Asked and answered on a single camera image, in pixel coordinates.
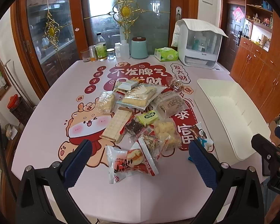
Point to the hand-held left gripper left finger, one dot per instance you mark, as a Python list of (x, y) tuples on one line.
[(78, 163)]

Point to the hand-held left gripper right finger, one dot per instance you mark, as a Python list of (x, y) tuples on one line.
[(201, 165)]

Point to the blue and brown snack packet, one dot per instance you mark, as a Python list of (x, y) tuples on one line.
[(200, 133)]

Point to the yellow puffed snack bag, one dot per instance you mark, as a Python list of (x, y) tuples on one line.
[(166, 133)]

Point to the white plastic storage box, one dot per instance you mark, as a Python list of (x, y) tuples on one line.
[(228, 112)]

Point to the red and white cake packet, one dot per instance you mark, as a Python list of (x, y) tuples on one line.
[(130, 163)]

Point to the white chocolate wafer packet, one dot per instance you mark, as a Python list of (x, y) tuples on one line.
[(116, 127)]

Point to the red trim nut mix packet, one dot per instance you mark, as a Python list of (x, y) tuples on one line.
[(152, 145)]

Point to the clear rice cracker packet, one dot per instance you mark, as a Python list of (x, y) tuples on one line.
[(105, 102)]

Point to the dark brown snack packet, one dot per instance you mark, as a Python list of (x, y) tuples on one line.
[(134, 127)]

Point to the green snack packet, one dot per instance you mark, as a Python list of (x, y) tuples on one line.
[(148, 118)]

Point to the clear nut packet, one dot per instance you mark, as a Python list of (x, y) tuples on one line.
[(176, 84)]

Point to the large clear yellow cake bag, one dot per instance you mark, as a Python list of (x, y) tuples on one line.
[(140, 98)]

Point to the orange and white biscuit packet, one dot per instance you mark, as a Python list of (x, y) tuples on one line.
[(126, 85)]

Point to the person's right forearm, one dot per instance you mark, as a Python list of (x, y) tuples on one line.
[(277, 208)]

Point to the printed pink tablecloth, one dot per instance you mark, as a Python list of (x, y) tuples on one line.
[(60, 98)]

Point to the red box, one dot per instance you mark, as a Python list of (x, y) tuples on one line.
[(14, 101)]

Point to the glass cup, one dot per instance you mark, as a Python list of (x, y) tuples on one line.
[(85, 56)]

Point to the dark wooden door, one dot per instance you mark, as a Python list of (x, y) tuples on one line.
[(231, 37)]

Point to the small glass jar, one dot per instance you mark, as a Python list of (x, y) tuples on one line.
[(110, 54)]

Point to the white countertop cabinet appliance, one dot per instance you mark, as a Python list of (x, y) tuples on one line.
[(198, 49)]

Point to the green tissue pack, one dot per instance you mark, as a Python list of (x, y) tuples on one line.
[(166, 54)]

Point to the clear bottle with green label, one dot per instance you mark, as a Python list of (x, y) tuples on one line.
[(101, 47)]

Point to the white pill bottle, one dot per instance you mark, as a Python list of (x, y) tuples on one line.
[(117, 50)]

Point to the white plastic bottle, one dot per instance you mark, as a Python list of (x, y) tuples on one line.
[(124, 49)]

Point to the teal canister with brown lid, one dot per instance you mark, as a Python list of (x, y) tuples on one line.
[(139, 48)]

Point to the white cloth cover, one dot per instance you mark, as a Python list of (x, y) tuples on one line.
[(200, 26)]

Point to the gold door ornament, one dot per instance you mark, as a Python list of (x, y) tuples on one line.
[(125, 10), (51, 30)]

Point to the glass sliding door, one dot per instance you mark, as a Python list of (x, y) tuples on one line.
[(67, 28)]

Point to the wooden wall cabinet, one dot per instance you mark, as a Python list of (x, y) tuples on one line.
[(263, 70)]

